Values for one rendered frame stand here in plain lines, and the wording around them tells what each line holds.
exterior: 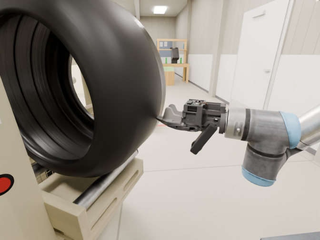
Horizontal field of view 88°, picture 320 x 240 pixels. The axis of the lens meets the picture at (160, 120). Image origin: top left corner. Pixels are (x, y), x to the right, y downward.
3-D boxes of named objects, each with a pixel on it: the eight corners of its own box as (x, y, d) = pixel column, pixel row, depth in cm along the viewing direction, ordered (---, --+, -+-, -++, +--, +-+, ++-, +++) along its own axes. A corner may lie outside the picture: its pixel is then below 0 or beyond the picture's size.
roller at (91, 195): (62, 208, 46) (70, 220, 47) (72, 208, 44) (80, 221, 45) (128, 146, 76) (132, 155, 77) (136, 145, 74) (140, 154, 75)
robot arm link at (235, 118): (238, 132, 51) (240, 147, 43) (222, 129, 53) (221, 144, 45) (244, 104, 48) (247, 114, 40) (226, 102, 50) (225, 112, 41)
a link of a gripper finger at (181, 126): (170, 117, 53) (197, 121, 50) (170, 122, 54) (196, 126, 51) (165, 122, 49) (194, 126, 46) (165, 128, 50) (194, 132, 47)
